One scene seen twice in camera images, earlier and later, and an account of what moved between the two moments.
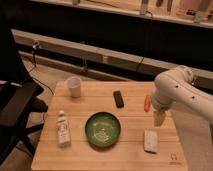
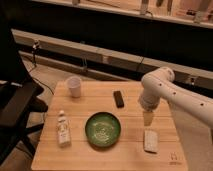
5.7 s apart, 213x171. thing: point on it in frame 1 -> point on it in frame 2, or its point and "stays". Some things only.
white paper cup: x=74 y=85 stays
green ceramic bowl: x=102 y=129 stays
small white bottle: x=63 y=129 stays
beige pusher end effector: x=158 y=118 -> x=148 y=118
